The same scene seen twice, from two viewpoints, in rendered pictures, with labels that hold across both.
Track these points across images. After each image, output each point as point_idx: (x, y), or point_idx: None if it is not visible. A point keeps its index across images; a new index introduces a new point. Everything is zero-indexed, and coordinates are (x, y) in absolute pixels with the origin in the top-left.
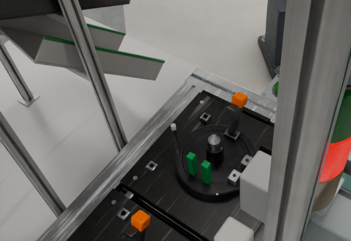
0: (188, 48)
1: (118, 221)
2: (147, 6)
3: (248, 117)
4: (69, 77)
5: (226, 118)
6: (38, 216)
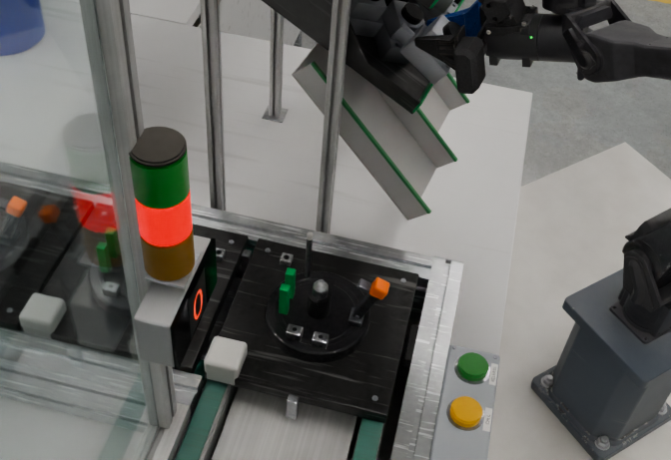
0: (536, 263)
1: None
2: (591, 190)
3: (401, 335)
4: None
5: (388, 313)
6: None
